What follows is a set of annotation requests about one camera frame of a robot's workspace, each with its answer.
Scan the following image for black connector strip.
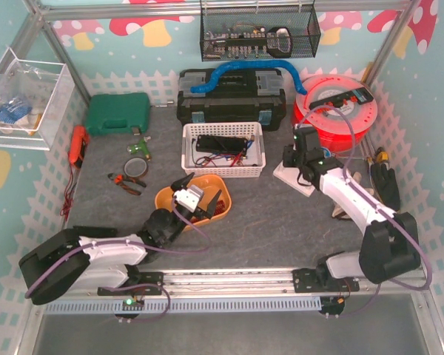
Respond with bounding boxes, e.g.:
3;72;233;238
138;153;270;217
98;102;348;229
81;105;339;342
309;87;374;109

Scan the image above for black plastic toolbox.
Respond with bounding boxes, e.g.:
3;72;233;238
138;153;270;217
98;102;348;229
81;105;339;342
176;69;286;132

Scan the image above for red filament spool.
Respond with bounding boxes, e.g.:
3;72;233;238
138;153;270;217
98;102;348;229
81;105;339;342
291;74;378;153

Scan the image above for red black probe wires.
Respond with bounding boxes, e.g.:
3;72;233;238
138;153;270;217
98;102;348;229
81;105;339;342
190;135;255;169

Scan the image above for orange handled pliers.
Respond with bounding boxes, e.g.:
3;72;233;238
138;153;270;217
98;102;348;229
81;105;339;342
107;173;147;196

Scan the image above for white peg board base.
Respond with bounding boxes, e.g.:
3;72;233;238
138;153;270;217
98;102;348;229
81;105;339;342
273;162;315;197

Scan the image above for orange multimeter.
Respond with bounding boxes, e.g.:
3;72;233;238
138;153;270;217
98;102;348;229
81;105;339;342
68;125;90;169

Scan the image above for white perforated plastic basket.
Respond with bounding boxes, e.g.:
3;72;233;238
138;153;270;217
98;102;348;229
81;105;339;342
181;122;266;178

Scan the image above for clear acrylic box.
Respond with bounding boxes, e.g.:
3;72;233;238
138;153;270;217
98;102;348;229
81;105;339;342
0;48;75;151

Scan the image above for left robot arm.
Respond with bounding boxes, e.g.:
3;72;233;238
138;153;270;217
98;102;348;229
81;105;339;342
18;175;223;305

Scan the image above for blue white glove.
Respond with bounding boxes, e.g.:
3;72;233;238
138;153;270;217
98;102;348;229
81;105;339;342
0;97;33;126

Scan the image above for green plastic tool case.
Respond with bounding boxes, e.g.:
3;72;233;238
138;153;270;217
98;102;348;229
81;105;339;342
84;92;151;136

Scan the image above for yellow handled tool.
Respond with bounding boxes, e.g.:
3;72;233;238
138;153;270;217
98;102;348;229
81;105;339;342
366;147;389;165

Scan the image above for small red springs row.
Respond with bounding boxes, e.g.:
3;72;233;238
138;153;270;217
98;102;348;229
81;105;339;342
190;200;231;226

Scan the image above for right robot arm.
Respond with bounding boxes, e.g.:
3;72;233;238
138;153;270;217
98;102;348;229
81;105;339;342
283;125;421;285

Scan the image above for black perforated metal plate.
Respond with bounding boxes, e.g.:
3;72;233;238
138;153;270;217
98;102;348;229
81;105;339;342
195;135;249;155

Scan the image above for orange plastic tray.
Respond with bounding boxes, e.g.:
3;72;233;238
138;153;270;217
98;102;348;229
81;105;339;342
155;175;232;221

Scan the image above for aluminium rail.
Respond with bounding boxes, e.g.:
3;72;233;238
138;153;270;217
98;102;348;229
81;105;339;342
31;268;430;300

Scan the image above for black wire mesh basket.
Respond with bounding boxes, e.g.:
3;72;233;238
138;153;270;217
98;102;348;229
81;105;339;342
200;4;321;61

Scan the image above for blue corrugated hose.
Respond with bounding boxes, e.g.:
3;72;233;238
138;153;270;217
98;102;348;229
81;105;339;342
190;60;309;96

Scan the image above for black yellow work glove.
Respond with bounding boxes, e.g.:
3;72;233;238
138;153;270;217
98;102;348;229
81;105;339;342
370;163;400;212

